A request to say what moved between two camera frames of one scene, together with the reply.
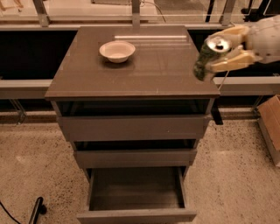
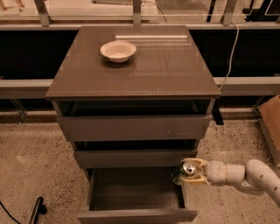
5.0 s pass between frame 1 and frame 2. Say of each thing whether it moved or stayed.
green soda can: moved
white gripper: moved
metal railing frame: stayed
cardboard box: stayed
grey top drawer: stayed
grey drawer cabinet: stayed
